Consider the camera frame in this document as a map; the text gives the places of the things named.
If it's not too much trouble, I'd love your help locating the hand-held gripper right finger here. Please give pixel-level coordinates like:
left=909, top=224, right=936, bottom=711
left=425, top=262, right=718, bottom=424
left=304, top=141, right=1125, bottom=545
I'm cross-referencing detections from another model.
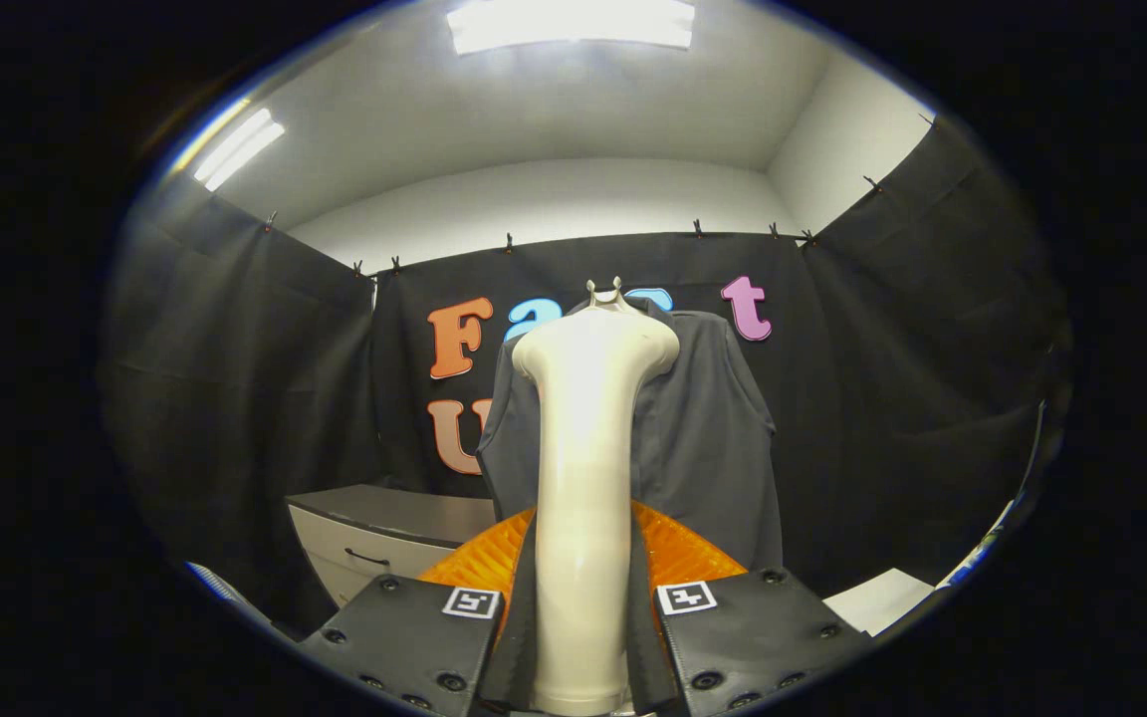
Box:
left=630, top=501, right=873, bottom=716

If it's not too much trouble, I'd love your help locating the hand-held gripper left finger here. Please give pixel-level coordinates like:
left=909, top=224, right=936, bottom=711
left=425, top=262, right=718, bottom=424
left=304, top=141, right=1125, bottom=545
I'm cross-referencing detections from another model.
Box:
left=300, top=503, right=543, bottom=717

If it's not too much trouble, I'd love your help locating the grey button shirt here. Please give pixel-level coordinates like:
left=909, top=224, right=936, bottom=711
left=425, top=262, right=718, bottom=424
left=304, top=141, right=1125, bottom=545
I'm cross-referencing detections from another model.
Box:
left=477, top=297, right=784, bottom=571

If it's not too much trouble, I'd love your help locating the white garment steamer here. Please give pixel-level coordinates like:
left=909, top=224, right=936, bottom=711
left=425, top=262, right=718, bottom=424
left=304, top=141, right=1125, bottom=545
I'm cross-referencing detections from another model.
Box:
left=512, top=304, right=682, bottom=716

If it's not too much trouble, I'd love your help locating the white board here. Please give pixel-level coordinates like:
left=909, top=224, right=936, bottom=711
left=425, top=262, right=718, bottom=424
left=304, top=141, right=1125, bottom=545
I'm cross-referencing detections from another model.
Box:
left=822, top=568, right=936, bottom=636

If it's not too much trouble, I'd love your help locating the grey drawer cabinet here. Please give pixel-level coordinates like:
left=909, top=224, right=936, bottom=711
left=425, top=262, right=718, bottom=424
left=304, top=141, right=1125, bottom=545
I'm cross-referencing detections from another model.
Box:
left=287, top=485, right=497, bottom=608

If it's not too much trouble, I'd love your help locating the striped white object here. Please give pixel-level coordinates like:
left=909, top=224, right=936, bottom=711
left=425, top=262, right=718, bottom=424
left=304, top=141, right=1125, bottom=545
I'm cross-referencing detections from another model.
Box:
left=185, top=561, right=276, bottom=628

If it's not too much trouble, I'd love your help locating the white power strip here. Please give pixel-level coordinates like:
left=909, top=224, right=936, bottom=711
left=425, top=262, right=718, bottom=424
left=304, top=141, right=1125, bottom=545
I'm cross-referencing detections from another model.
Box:
left=942, top=498, right=1018, bottom=589

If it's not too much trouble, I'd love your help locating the row of black clips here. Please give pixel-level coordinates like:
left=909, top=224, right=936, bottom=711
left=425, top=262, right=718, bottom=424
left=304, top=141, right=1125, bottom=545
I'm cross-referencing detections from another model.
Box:
left=265, top=115, right=938, bottom=278

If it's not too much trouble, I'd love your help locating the wide ceiling light panel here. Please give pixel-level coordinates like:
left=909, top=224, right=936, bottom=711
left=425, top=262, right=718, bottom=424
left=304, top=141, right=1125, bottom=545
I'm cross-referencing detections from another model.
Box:
left=446, top=0, right=696, bottom=56

